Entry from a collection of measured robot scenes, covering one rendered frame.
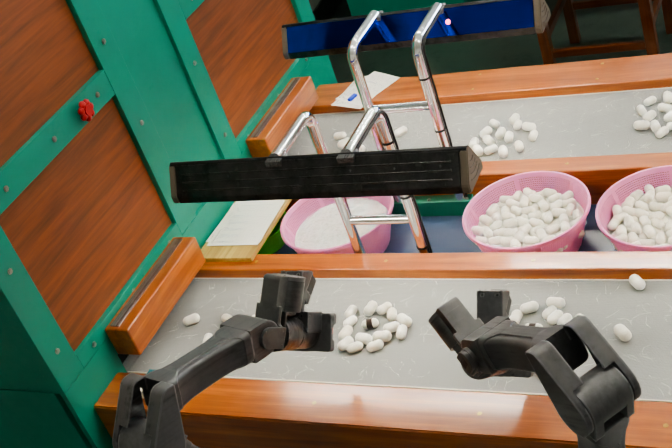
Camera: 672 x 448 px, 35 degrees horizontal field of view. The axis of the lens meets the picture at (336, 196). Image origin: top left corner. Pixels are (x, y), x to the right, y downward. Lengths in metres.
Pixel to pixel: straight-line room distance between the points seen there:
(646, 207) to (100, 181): 1.10
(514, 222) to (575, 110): 0.43
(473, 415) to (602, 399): 0.49
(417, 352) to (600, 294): 0.35
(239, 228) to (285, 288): 0.73
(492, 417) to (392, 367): 0.27
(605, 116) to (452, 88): 0.44
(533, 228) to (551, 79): 0.56
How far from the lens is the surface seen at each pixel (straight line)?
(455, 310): 1.67
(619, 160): 2.35
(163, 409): 1.59
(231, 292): 2.38
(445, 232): 2.42
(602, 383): 1.41
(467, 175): 1.85
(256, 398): 2.05
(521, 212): 2.31
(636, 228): 2.19
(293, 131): 2.06
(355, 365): 2.06
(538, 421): 1.81
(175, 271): 2.32
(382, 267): 2.23
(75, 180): 2.19
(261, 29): 2.81
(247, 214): 2.54
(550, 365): 1.39
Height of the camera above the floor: 2.06
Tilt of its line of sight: 31 degrees down
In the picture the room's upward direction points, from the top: 20 degrees counter-clockwise
